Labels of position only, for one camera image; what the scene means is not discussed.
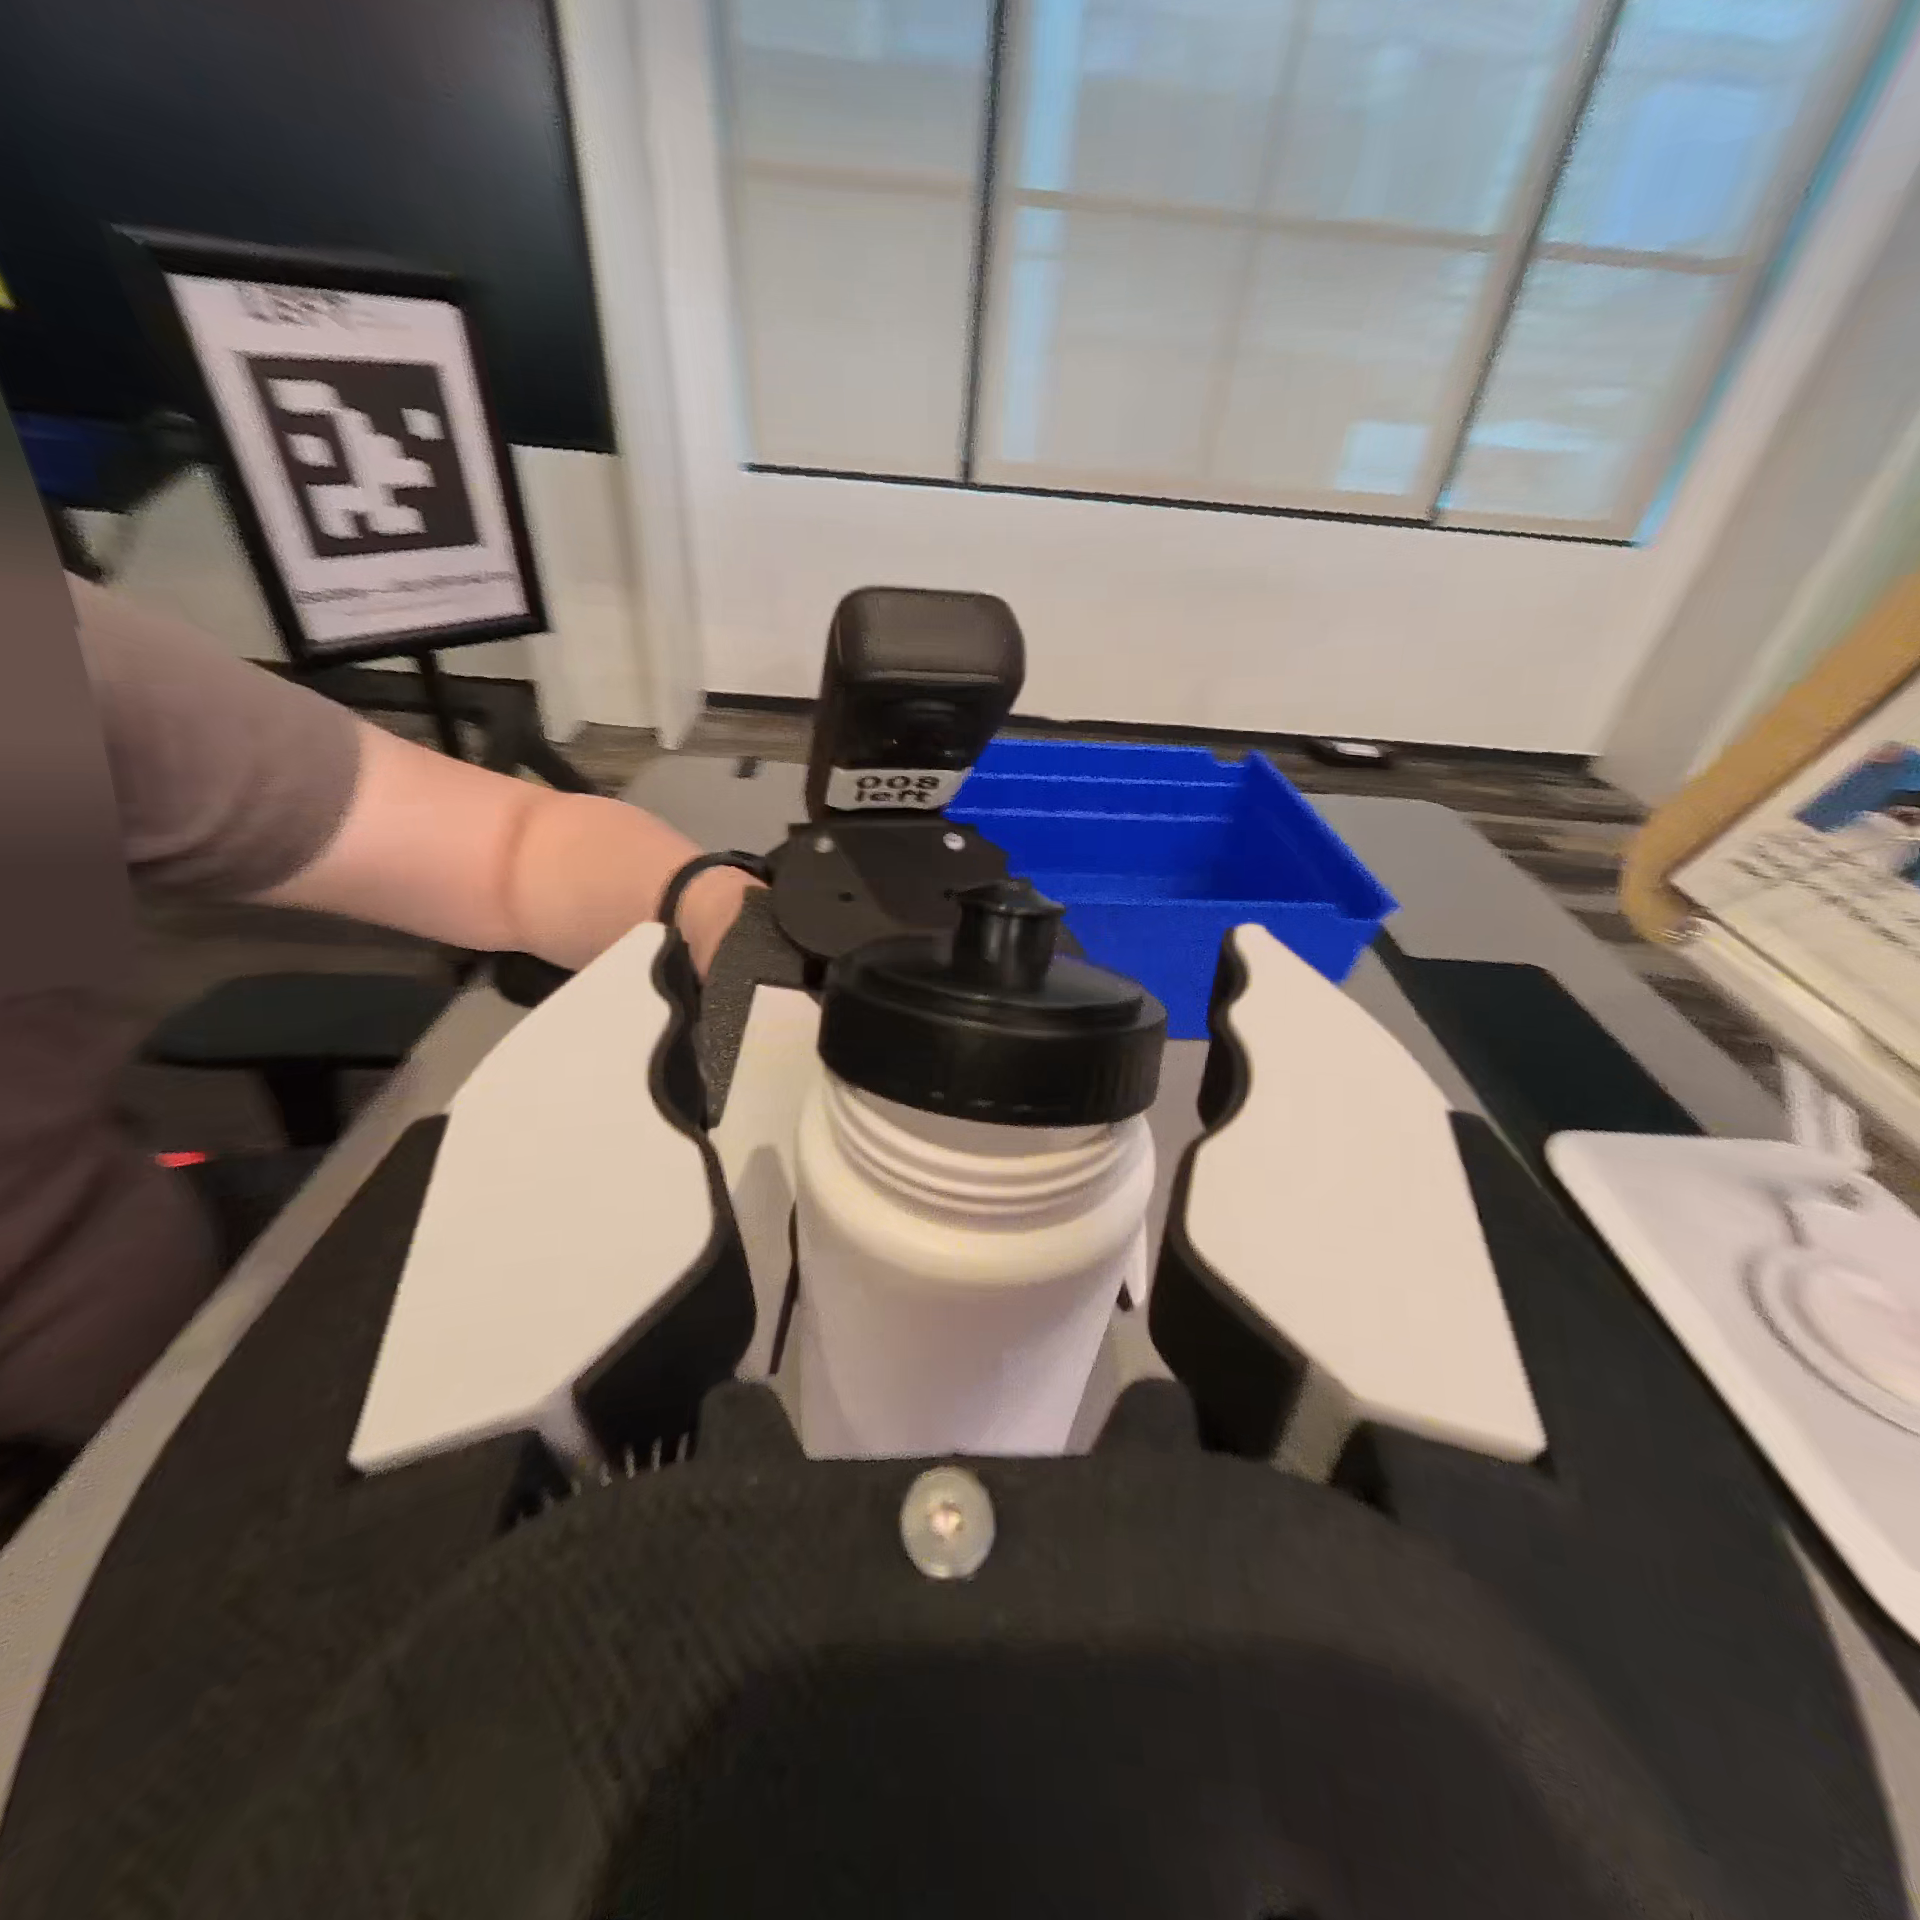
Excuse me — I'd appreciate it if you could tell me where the blue plastic bin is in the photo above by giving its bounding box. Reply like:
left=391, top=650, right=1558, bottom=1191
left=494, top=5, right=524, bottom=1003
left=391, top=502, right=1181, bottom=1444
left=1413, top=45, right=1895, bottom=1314
left=947, top=738, right=1397, bottom=1042

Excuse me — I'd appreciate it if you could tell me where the black wrist band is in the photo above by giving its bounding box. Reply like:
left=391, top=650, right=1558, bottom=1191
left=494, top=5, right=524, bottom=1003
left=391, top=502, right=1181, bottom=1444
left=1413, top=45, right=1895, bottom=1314
left=659, top=848, right=770, bottom=976

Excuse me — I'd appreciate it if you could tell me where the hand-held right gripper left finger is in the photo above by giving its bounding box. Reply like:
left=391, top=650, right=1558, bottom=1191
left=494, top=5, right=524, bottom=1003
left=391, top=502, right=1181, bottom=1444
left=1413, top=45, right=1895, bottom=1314
left=354, top=919, right=759, bottom=1479

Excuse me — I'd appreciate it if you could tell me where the printed instruction sheet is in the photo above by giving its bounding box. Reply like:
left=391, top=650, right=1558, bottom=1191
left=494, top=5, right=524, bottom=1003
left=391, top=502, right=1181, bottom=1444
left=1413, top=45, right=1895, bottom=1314
left=1673, top=707, right=1920, bottom=1083

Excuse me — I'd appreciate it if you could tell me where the framed glass window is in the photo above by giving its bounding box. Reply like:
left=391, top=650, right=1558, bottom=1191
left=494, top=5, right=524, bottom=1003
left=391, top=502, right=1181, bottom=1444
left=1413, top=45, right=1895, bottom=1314
left=717, top=0, right=1895, bottom=539

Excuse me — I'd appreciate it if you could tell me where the person's left hand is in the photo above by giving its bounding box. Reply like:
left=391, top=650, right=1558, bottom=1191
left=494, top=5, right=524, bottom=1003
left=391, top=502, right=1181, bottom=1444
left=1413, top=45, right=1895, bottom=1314
left=682, top=875, right=770, bottom=980

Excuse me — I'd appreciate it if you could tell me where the large black wall panel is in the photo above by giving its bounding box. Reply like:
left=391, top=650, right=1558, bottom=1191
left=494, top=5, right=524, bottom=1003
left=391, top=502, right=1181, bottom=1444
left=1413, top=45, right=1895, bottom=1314
left=0, top=0, right=622, bottom=450

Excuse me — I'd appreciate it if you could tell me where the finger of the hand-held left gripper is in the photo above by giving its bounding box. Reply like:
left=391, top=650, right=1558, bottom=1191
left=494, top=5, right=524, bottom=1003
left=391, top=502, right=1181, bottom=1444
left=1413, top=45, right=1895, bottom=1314
left=717, top=986, right=825, bottom=1387

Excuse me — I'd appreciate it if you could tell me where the black bottle lid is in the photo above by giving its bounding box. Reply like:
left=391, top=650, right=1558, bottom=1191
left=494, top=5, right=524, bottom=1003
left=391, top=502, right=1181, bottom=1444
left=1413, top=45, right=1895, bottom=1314
left=814, top=879, right=1165, bottom=1132

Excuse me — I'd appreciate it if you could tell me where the white stand base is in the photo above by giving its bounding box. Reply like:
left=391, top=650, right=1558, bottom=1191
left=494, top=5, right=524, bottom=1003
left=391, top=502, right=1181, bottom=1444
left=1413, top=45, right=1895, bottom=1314
left=1546, top=1055, right=1920, bottom=1603

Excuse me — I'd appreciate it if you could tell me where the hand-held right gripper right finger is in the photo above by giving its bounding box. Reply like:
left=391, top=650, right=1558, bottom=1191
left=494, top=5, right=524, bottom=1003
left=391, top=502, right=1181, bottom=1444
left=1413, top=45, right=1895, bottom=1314
left=1150, top=926, right=1549, bottom=1488

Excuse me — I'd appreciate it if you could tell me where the black framed poster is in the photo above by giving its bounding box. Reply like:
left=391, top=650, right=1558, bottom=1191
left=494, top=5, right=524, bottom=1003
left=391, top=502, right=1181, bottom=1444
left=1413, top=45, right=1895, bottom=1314
left=118, top=223, right=597, bottom=797

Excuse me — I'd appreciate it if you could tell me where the white plastic bottle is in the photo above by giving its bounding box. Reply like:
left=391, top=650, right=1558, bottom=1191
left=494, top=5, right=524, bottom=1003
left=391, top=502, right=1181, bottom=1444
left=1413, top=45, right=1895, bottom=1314
left=794, top=1073, right=1155, bottom=1461

